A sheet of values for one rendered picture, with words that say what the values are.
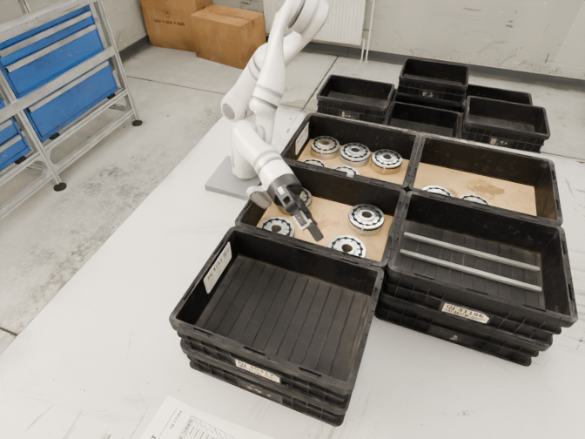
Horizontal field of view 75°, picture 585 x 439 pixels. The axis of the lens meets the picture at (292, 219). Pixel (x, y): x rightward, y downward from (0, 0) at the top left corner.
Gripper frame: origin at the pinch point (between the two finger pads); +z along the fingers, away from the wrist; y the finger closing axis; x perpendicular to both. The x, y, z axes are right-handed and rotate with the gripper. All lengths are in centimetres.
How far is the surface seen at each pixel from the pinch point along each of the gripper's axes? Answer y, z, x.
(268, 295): 13.7, 0.7, 19.6
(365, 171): 44, -28, -21
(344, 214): 32.7, -13.7, -6.9
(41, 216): 72, -148, 142
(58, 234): 72, -127, 134
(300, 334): 12.6, 13.3, 16.7
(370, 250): 29.5, 1.1, -7.1
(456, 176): 55, -11, -44
